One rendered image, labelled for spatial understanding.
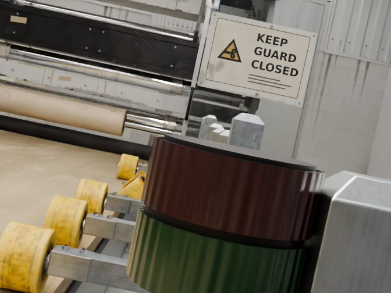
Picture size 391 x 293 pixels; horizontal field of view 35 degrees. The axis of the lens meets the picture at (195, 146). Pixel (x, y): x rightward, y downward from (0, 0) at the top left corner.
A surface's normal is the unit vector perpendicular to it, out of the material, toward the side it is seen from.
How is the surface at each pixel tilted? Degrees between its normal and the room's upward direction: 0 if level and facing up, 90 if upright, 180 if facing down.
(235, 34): 90
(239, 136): 90
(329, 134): 90
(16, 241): 53
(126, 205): 90
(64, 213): 63
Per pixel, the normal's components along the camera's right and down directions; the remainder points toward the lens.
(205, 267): -0.20, 0.01
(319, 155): 0.00, 0.06
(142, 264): -0.78, -0.13
